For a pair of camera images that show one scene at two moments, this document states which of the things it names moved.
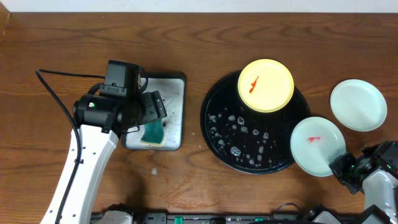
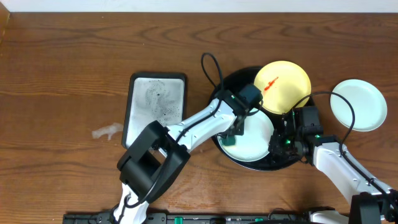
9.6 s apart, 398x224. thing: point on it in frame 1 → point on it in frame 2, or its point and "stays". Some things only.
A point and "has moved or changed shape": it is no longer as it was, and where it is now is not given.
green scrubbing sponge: [153, 134] has moved or changed shape
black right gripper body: [347, 169] → [286, 144]
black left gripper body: [148, 110] → [241, 132]
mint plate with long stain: [359, 104] stays
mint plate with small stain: [315, 142] has moved or changed shape
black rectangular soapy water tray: [166, 133] stays
